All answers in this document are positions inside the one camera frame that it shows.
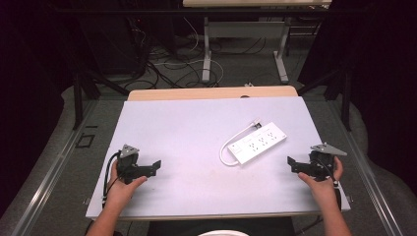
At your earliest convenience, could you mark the black metal stand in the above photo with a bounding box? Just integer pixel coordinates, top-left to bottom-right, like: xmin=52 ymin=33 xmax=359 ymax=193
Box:
xmin=71 ymin=63 xmax=131 ymax=131
xmin=296 ymin=60 xmax=354 ymax=133

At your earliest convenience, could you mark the desk with white legs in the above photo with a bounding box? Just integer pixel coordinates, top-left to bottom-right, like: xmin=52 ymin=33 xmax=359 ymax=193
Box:
xmin=182 ymin=0 xmax=332 ymax=85

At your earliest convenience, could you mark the aluminium floor rail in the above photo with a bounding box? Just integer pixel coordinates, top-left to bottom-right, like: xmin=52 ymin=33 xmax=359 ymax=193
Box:
xmin=328 ymin=100 xmax=405 ymax=236
xmin=11 ymin=99 xmax=99 ymax=236

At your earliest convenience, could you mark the person's left hand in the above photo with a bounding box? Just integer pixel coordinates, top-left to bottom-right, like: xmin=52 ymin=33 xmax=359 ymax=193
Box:
xmin=105 ymin=159 xmax=149 ymax=210

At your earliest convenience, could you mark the white table board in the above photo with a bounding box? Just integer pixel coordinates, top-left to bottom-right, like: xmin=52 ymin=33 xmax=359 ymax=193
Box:
xmin=86 ymin=95 xmax=352 ymax=220

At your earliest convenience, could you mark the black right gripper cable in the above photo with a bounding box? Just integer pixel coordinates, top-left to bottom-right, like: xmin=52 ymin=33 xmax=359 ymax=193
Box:
xmin=315 ymin=156 xmax=342 ymax=210

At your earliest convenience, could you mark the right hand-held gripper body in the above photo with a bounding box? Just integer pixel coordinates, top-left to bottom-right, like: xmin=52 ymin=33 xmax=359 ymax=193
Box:
xmin=303 ymin=142 xmax=348 ymax=183

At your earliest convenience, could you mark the white power strip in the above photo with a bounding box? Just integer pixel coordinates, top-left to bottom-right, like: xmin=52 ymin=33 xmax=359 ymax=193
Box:
xmin=226 ymin=121 xmax=288 ymax=166

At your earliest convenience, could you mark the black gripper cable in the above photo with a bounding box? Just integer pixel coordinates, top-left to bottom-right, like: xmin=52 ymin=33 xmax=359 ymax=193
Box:
xmin=101 ymin=151 xmax=122 ymax=208
xmin=315 ymin=156 xmax=342 ymax=210

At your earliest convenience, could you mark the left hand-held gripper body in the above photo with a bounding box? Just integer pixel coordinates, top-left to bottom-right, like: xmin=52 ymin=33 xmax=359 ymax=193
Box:
xmin=115 ymin=144 xmax=149 ymax=185

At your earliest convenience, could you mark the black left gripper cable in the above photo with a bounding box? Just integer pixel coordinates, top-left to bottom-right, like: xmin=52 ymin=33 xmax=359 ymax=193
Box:
xmin=101 ymin=151 xmax=122 ymax=208

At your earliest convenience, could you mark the person's dark clothing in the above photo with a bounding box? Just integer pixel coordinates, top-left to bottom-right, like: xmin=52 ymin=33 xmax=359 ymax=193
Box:
xmin=147 ymin=216 xmax=298 ymax=236

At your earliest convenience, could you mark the person's right hand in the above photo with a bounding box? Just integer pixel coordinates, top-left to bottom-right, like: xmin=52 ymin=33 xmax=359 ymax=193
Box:
xmin=297 ymin=155 xmax=344 ymax=206

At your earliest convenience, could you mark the white power strip cable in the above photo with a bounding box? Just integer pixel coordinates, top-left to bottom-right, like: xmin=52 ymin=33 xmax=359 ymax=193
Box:
xmin=218 ymin=122 xmax=258 ymax=167

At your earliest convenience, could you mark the white round object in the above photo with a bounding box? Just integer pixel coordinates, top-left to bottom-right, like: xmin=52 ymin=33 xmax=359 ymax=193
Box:
xmin=197 ymin=229 xmax=251 ymax=236

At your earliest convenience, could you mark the wooden table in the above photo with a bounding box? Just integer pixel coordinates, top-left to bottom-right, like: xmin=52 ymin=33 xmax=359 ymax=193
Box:
xmin=127 ymin=85 xmax=300 ymax=102

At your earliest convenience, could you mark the black floor cable bundle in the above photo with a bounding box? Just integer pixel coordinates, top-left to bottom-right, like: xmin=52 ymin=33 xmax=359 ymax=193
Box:
xmin=126 ymin=19 xmax=267 ymax=90

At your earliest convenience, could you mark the white floor cable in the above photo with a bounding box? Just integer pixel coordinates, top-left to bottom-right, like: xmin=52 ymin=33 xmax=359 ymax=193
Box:
xmin=152 ymin=16 xmax=225 ymax=87

